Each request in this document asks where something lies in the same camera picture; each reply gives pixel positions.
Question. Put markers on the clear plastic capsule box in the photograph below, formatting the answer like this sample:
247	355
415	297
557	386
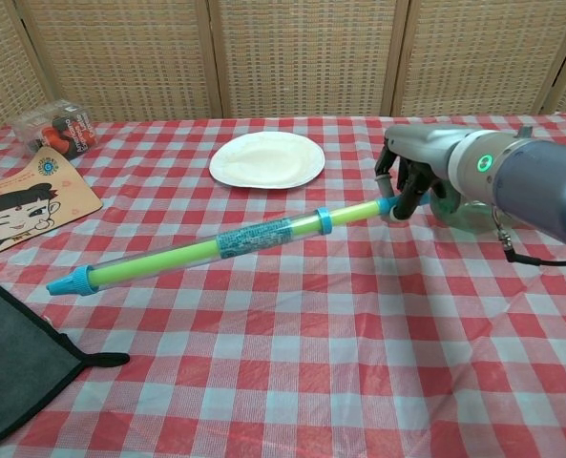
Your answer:
56	129

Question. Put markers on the green and blue water pump toy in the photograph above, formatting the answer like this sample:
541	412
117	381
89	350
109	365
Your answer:
168	250

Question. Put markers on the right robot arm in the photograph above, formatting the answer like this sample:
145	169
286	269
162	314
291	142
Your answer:
540	191

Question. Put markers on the red white checkered tablecloth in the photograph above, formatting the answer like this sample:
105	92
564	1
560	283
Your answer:
311	343

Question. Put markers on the white paper plate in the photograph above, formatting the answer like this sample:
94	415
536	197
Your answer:
266	160

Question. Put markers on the dark grey cloth black trim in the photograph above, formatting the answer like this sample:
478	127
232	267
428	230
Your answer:
15	353

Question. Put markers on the cartoon face printed board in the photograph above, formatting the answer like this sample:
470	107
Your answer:
34	210

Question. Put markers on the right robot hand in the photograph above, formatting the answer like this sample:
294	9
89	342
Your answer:
421	145

